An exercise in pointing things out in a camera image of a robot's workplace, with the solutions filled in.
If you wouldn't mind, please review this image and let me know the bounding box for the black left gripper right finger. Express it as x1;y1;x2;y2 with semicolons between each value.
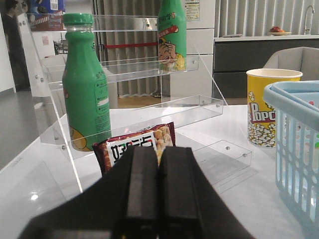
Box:
159;147;253;239

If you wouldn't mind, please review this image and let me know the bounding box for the fruit plate on counter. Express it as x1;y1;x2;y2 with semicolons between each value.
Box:
268;26;292;36

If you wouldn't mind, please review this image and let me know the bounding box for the green capped drink bottle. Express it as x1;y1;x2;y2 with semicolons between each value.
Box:
62;13;111;151

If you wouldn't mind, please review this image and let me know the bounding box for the blue cookie box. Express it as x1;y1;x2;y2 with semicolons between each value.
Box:
27;0;65;31

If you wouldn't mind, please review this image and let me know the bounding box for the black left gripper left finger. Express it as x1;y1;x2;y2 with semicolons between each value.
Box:
19;146;158;239

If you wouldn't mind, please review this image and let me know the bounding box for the clear acrylic display shelf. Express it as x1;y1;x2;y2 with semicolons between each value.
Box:
18;14;252;191

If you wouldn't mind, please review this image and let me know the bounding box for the chrome faucet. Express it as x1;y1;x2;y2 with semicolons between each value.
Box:
304;5;315;35

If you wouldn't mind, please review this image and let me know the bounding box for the light blue plastic basket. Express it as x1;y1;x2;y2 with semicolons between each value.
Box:
263;81;319;234

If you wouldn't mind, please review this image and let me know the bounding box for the person in black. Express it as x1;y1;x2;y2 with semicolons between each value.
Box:
1;0;30;92

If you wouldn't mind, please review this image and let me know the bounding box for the brown cracker snack packet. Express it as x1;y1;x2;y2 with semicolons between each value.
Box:
93;121;175;174

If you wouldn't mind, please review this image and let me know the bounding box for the green cartoon drink bottle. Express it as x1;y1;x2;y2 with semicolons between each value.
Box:
157;0;187;71

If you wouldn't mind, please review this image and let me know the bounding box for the grey armchair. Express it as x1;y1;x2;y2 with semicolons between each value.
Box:
264;47;319;81

